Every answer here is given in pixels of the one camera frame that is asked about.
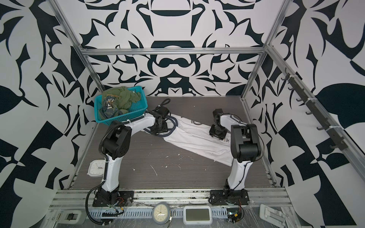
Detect teal plastic basket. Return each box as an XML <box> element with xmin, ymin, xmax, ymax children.
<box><xmin>94</xmin><ymin>86</ymin><xmax>148</xmax><ymax>125</ymax></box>

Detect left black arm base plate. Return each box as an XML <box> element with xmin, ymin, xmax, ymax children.
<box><xmin>92</xmin><ymin>189</ymin><xmax>135</xmax><ymax>207</ymax></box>

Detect green tank top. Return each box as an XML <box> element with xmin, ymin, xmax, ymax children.
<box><xmin>98</xmin><ymin>86</ymin><xmax>141</xmax><ymax>120</ymax></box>

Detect white digital display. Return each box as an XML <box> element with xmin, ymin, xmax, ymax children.
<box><xmin>183</xmin><ymin>205</ymin><xmax>213</xmax><ymax>225</ymax></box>

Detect small white square clock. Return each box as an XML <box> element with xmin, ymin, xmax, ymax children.
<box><xmin>87</xmin><ymin>160</ymin><xmax>106</xmax><ymax>178</ymax></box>

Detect round analog clock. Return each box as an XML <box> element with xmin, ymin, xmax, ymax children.
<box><xmin>152</xmin><ymin>202</ymin><xmax>171</xmax><ymax>225</ymax></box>

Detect small green circuit board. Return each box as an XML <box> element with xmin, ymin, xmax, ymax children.
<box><xmin>227</xmin><ymin>208</ymin><xmax>244</xmax><ymax>223</ymax></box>

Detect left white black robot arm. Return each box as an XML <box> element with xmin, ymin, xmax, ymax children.
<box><xmin>98</xmin><ymin>106</ymin><xmax>178</xmax><ymax>197</ymax></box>

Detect black corrugated cable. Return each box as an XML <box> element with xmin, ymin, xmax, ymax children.
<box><xmin>85</xmin><ymin>182</ymin><xmax>115</xmax><ymax>226</ymax></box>

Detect black wall hook rail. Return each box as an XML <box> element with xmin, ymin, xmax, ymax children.
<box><xmin>282</xmin><ymin>68</ymin><xmax>348</xmax><ymax>151</ymax></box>

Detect white tank top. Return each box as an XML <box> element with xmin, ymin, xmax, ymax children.
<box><xmin>162</xmin><ymin>115</ymin><xmax>233</xmax><ymax>166</ymax></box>

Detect horizontal aluminium frame bar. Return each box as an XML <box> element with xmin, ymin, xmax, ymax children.
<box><xmin>81</xmin><ymin>47</ymin><xmax>264</xmax><ymax>56</ymax></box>

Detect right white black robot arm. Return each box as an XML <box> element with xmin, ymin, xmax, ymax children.
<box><xmin>209</xmin><ymin>109</ymin><xmax>263</xmax><ymax>198</ymax></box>

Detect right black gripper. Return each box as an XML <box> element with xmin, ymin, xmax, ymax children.
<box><xmin>209</xmin><ymin>124</ymin><xmax>227</xmax><ymax>141</ymax></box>

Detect white plastic stand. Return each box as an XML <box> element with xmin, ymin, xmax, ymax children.
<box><xmin>259</xmin><ymin>204</ymin><xmax>286</xmax><ymax>228</ymax></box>

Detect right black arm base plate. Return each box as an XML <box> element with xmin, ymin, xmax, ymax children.
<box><xmin>208</xmin><ymin>189</ymin><xmax>250</xmax><ymax>206</ymax></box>

